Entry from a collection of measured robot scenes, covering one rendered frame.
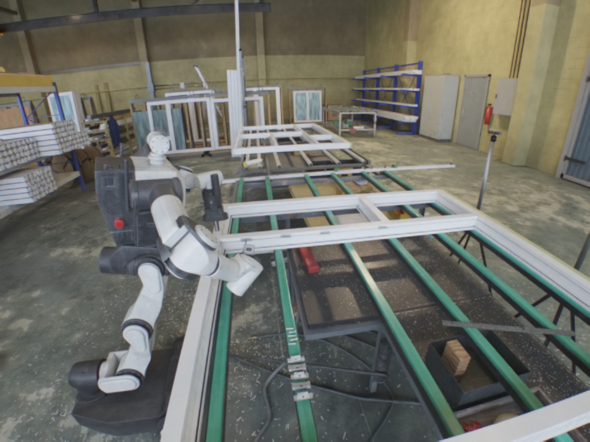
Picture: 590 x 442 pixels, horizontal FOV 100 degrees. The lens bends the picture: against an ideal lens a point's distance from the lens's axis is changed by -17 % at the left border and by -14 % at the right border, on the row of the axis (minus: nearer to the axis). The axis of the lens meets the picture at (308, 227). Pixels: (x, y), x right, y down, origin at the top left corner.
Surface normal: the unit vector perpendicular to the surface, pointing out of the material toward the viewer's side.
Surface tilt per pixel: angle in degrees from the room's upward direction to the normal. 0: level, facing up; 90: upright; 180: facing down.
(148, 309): 90
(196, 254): 80
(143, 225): 105
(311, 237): 90
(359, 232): 90
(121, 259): 90
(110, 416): 0
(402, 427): 0
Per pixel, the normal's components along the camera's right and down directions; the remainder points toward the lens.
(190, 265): 0.25, 0.25
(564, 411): -0.02, -0.90
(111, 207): 0.57, 0.42
